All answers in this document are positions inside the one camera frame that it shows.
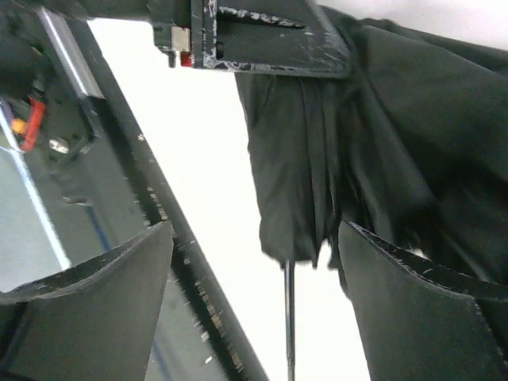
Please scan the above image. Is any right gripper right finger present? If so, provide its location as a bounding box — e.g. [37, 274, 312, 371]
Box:
[338, 222, 507, 380]

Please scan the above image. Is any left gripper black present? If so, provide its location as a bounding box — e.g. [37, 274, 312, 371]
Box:
[148, 0, 351, 78]

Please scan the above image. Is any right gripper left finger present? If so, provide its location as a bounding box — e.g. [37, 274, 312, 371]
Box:
[1, 221, 173, 380]

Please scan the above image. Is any black folding umbrella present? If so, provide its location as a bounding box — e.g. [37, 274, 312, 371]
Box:
[233, 6, 508, 381]

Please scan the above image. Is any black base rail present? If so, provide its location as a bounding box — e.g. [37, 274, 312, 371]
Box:
[0, 0, 271, 381]

